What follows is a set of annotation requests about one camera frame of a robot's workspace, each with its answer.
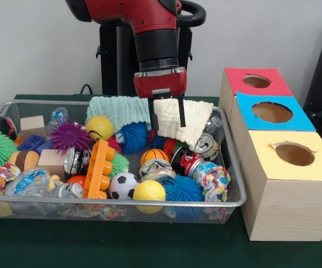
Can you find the small red orange ball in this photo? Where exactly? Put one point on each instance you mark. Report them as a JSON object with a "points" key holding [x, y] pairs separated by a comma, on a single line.
{"points": [[77, 180]]}

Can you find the mint green waffle cloth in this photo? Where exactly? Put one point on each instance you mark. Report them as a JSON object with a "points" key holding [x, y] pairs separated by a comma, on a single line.
{"points": [[122, 109]]}

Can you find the wooden box with three holes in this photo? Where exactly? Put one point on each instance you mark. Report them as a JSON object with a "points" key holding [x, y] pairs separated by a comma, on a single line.
{"points": [[289, 206]]}

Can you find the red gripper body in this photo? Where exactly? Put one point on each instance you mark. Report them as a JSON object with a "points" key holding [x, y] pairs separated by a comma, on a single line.
{"points": [[160, 82]]}

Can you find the cream yellow waffle cloth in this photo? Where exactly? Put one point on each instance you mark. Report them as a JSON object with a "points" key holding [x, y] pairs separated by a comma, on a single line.
{"points": [[192, 120]]}

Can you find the small green spiky ball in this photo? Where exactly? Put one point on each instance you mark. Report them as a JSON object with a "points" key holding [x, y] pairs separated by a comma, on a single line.
{"points": [[122, 166]]}

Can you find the yellow smiley ball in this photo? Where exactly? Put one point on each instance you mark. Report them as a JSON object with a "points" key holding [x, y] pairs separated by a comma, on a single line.
{"points": [[99, 128]]}

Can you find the orange plastic toy block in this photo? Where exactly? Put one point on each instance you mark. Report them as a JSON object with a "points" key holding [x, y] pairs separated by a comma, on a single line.
{"points": [[99, 167]]}

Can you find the small soccer ball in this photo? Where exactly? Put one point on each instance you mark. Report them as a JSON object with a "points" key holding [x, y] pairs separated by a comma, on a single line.
{"points": [[123, 186]]}

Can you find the purple spiky monster toy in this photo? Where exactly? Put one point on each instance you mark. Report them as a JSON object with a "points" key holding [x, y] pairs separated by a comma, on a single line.
{"points": [[70, 137]]}

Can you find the small orange basketball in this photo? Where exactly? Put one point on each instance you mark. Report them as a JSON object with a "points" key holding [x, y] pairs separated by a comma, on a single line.
{"points": [[155, 156]]}

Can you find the clear mesh bin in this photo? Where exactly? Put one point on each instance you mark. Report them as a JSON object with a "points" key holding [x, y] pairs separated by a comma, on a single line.
{"points": [[231, 184]]}

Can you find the blue spiky rubber ball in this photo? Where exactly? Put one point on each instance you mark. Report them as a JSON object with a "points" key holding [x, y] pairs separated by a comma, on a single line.
{"points": [[183, 188], [134, 138]]}

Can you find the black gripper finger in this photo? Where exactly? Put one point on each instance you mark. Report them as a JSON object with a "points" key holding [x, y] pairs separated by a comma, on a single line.
{"points": [[153, 114], [181, 111]]}

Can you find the dark green tablecloth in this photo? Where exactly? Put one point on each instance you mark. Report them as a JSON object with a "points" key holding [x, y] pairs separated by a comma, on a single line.
{"points": [[94, 245]]}

